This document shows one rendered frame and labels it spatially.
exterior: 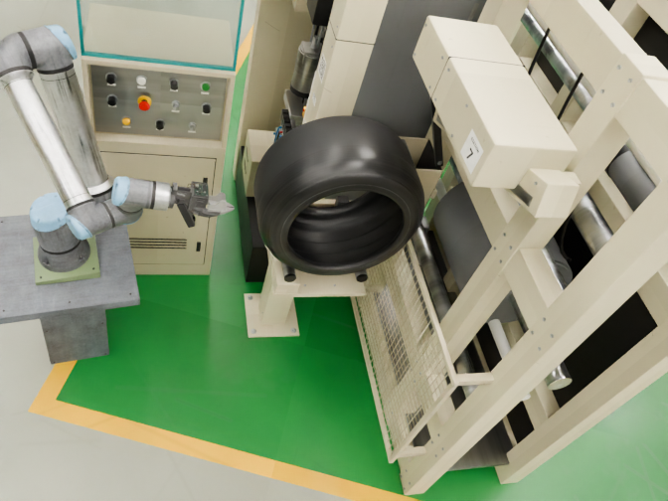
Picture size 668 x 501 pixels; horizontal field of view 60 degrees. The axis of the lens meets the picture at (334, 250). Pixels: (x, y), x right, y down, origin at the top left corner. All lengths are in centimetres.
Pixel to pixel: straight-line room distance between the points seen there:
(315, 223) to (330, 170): 56
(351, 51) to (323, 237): 73
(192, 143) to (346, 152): 96
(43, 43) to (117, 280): 91
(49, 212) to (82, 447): 103
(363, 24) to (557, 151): 73
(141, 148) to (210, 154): 28
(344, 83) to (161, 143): 90
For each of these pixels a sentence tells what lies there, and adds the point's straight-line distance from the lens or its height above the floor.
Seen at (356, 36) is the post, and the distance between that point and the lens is 195.
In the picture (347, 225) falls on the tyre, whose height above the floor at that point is 94.
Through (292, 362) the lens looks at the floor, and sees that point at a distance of 301.
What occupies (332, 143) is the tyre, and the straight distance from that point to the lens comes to 184.
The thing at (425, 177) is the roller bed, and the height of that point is 116.
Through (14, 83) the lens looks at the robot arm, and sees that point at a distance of 209.
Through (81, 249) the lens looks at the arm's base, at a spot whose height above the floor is 69.
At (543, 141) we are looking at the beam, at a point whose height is 178.
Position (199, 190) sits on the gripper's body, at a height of 123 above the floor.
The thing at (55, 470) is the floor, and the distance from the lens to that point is 277.
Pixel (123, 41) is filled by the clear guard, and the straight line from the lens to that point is 234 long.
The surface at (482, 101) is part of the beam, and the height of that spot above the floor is 178.
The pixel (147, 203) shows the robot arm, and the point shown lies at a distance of 191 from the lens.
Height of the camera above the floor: 258
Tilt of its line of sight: 47 degrees down
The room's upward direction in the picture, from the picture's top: 20 degrees clockwise
